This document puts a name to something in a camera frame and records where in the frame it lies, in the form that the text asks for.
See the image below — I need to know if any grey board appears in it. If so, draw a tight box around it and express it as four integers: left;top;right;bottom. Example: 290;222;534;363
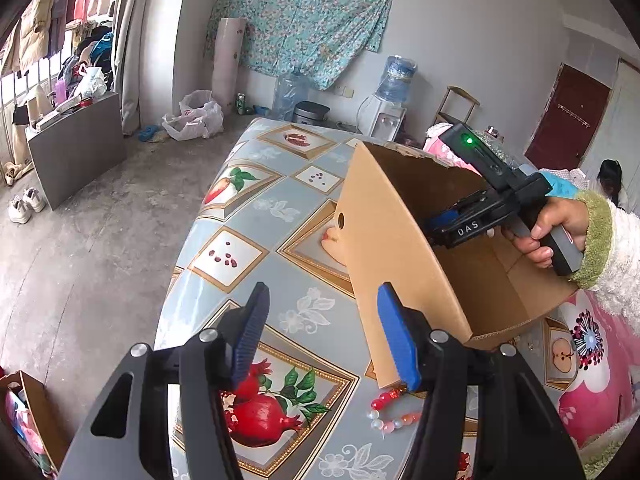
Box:
26;91;127;211

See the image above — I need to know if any row of hanging clothes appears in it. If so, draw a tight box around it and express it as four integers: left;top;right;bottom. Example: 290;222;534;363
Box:
0;0;118;86

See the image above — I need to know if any pink rolled mat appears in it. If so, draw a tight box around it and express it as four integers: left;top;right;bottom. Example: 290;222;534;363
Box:
211;17;247;113

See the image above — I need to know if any person's right forearm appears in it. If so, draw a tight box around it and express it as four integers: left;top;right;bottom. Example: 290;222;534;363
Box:
570;190;640;331

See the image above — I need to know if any white plastic bag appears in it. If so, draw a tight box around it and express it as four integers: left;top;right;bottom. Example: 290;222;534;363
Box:
161;90;225;142

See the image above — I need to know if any pile of clothes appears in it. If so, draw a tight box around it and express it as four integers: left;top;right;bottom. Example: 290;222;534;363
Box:
60;25;117;101

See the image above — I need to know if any white shoe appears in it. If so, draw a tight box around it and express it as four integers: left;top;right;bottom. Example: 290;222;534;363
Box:
7;196;32;224
22;187;47;212

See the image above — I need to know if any door hook rack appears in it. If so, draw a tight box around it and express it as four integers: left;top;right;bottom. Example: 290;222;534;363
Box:
556;104;589;123

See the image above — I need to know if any white wardrobe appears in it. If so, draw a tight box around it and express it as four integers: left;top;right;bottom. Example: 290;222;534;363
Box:
580;57;640;191

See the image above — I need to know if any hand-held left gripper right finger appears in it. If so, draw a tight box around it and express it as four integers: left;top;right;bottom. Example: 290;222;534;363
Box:
376;282;586;480

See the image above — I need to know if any pink bead bracelet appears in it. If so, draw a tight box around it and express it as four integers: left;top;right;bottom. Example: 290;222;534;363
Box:
369;386;426;433

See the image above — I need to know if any grey rice cooker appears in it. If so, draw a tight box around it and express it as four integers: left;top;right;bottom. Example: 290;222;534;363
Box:
291;101;331;126

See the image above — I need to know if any grey curtain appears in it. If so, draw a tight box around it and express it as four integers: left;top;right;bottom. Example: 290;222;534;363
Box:
116;0;193;136

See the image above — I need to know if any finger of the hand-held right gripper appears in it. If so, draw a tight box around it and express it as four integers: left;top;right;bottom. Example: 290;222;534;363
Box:
425;191;487;234

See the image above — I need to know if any teal floral wall cloth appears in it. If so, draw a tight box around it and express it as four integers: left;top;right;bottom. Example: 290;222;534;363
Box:
205;0;396;91

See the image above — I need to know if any pink floral blanket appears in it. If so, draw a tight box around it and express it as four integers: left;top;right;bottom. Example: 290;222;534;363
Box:
557;290;640;453

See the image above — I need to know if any blue dispenser water bottle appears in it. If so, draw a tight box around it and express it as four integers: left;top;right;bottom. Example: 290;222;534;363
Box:
376;55;417;106

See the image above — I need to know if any light blue quilt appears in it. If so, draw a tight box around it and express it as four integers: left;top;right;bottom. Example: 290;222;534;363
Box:
542;169;583;197

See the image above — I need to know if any dark red door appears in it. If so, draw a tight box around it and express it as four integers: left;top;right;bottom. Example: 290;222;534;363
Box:
524;62;613;173

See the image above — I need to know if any fruit print tablecloth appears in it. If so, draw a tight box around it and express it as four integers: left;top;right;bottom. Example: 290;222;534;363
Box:
152;117;583;480

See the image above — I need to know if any person's right hand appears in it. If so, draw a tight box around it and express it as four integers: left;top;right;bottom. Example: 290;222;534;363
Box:
501;192;593;269

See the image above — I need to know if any small cardboard box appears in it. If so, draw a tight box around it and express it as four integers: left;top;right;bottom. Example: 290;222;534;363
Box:
0;370;68;478

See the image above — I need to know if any grey knitted throw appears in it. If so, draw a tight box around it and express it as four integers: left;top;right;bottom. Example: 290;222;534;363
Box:
479;129;522;171

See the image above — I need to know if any empty clear water jug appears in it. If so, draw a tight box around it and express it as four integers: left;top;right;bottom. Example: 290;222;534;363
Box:
272;67;311;122

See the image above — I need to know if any wooden chair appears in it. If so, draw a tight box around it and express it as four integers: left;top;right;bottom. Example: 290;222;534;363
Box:
432;86;481;136

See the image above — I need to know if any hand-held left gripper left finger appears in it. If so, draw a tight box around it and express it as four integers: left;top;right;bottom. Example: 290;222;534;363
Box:
59;281;271;480

